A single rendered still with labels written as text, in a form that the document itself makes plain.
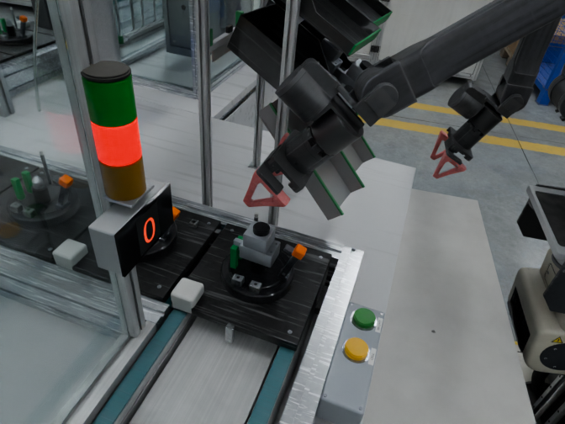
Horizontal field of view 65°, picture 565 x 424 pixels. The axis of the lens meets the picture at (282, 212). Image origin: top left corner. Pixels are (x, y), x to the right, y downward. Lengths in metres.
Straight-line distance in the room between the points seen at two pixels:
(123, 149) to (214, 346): 0.43
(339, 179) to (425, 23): 3.76
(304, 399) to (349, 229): 0.56
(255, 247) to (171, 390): 0.27
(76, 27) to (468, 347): 0.88
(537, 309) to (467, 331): 0.27
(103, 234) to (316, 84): 0.33
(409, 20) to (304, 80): 4.14
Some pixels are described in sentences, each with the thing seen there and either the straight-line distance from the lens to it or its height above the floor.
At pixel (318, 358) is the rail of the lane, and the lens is 0.78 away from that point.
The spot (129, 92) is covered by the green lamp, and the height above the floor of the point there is 1.39.
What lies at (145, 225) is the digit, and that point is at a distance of 0.60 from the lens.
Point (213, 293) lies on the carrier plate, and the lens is 0.83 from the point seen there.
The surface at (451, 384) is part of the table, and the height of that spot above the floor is 0.86.
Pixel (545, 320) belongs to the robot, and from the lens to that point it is 1.25.
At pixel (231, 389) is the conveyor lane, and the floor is 0.92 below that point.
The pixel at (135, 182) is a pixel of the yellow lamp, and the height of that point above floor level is 1.28.
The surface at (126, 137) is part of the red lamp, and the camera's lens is 0.53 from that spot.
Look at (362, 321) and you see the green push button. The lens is 0.82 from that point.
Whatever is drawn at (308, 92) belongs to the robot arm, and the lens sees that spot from 0.60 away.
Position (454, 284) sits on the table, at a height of 0.86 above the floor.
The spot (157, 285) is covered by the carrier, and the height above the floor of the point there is 0.97.
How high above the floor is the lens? 1.60
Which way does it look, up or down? 38 degrees down
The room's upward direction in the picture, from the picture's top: 6 degrees clockwise
